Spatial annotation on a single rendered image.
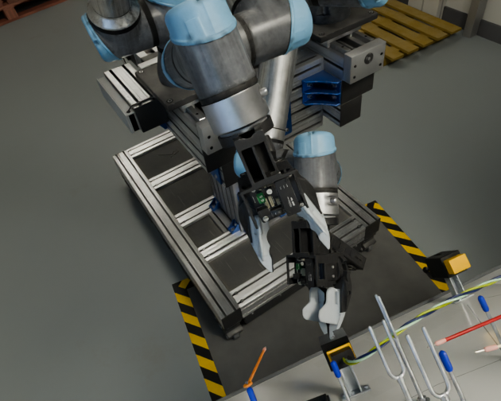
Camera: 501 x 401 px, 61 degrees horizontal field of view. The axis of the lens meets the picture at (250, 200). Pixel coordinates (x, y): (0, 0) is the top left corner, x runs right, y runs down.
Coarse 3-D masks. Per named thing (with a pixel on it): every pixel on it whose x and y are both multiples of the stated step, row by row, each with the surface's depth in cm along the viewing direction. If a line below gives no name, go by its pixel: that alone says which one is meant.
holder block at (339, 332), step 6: (336, 330) 68; (342, 330) 66; (324, 336) 67; (336, 336) 64; (342, 336) 63; (324, 342) 64; (330, 342) 63; (336, 342) 63; (342, 342) 63; (324, 348) 63; (324, 354) 63; (330, 366) 63
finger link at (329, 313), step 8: (328, 288) 74; (328, 296) 74; (336, 296) 75; (328, 304) 73; (336, 304) 74; (320, 312) 72; (328, 312) 73; (336, 312) 74; (344, 312) 74; (320, 320) 72; (328, 320) 73; (336, 320) 74; (328, 328) 76; (336, 328) 74
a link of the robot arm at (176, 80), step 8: (240, 24) 58; (240, 32) 58; (168, 48) 57; (248, 48) 58; (168, 56) 56; (168, 64) 57; (168, 72) 59; (176, 72) 56; (176, 80) 59; (184, 80) 56; (184, 88) 61; (192, 88) 62
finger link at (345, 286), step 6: (342, 276) 75; (348, 276) 74; (336, 282) 75; (342, 282) 74; (348, 282) 74; (336, 288) 75; (342, 288) 74; (348, 288) 73; (342, 294) 74; (348, 294) 74; (342, 300) 74; (348, 300) 74; (342, 306) 74; (342, 312) 74
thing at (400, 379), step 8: (384, 320) 43; (368, 328) 43; (384, 328) 43; (376, 344) 43; (392, 344) 43; (384, 360) 42; (400, 360) 43; (392, 376) 42; (400, 376) 42; (400, 384) 42; (408, 392) 42; (408, 400) 42
